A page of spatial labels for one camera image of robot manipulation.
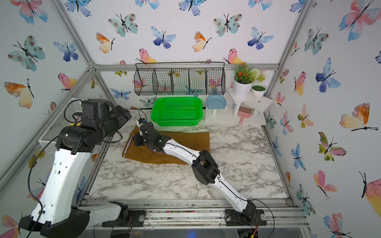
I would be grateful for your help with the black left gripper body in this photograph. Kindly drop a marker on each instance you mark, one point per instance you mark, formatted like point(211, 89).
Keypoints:
point(116, 121)

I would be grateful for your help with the brown long pants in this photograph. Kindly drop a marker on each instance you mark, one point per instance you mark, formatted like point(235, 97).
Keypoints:
point(181, 148)

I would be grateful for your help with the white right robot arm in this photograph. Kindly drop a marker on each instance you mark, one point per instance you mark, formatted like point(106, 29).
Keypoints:
point(205, 170)

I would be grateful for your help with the white mesh wall basket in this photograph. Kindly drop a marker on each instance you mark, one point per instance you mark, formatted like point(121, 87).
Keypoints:
point(66, 117)

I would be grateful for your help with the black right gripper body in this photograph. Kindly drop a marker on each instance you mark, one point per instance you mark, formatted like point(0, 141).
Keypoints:
point(139, 140)

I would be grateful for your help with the small white pot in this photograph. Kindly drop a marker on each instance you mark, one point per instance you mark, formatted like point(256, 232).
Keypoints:
point(258, 90)

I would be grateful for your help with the light blue round plate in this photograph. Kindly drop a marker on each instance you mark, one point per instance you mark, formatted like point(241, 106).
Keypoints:
point(216, 102)

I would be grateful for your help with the metal base rail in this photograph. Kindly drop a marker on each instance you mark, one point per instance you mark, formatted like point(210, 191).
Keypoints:
point(199, 214)

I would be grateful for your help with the green plastic basket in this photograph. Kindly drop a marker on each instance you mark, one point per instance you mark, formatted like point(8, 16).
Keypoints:
point(177, 111)

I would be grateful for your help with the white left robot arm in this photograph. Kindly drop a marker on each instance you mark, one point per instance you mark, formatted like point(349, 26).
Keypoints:
point(54, 216)

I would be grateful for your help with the white step shelf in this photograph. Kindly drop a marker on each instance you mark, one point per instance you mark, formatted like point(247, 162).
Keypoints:
point(231, 116)

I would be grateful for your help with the white potted flower plant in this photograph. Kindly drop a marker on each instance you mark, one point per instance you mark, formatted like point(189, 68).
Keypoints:
point(244, 79)

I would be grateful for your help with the black wire wall basket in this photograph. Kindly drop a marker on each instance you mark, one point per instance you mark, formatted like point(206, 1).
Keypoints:
point(180, 78)

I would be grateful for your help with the pink dustpan brush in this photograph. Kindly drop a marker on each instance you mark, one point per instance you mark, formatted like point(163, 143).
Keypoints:
point(244, 113)

